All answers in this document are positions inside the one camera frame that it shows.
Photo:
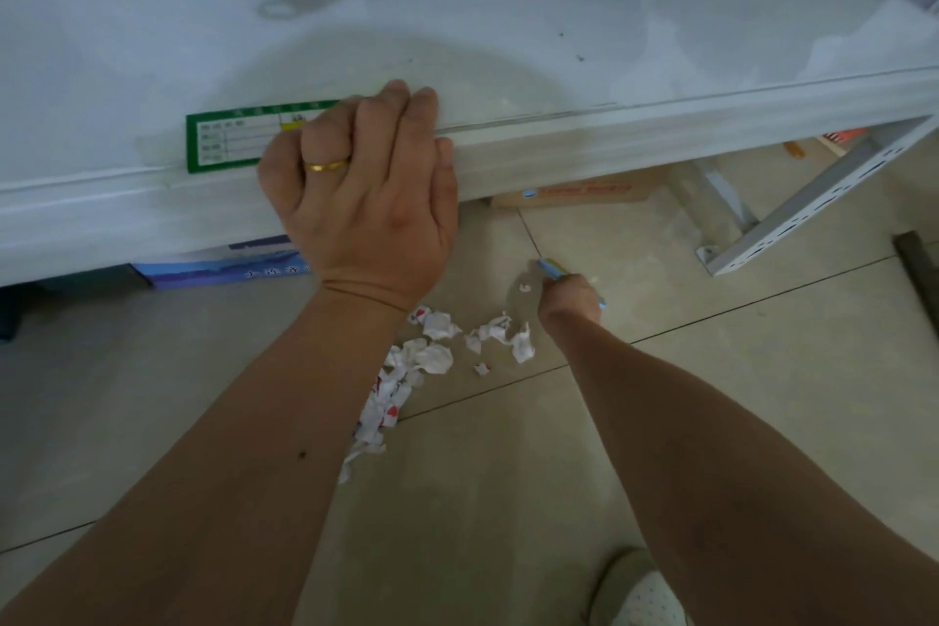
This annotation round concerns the person's left forearm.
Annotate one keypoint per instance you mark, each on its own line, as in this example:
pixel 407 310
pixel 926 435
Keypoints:
pixel 220 486

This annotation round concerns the blue brush yellow bristles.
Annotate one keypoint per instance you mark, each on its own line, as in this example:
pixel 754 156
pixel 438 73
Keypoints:
pixel 550 267

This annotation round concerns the white mesh shoe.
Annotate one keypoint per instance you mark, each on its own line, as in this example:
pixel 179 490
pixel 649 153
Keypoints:
pixel 645 603

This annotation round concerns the person's right hand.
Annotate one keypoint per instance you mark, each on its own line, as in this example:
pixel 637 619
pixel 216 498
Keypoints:
pixel 572 303

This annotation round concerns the person's left hand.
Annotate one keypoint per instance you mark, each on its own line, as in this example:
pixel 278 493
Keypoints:
pixel 374 222

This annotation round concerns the white metal shelf rack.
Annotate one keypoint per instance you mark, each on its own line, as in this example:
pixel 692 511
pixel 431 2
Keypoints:
pixel 513 9

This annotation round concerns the brown cardboard box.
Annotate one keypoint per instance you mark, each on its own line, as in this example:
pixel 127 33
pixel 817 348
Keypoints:
pixel 587 191

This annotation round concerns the blue white cardboard box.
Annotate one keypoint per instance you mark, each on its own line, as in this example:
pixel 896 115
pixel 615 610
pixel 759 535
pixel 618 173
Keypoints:
pixel 220 273

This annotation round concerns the pile of paper scraps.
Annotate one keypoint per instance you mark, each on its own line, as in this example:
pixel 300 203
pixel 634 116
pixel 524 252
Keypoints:
pixel 433 358

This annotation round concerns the flat green yellow shelf label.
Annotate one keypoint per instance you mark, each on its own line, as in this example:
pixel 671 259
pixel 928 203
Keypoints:
pixel 227 134

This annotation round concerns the person's right forearm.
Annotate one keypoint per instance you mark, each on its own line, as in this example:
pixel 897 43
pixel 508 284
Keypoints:
pixel 733 486

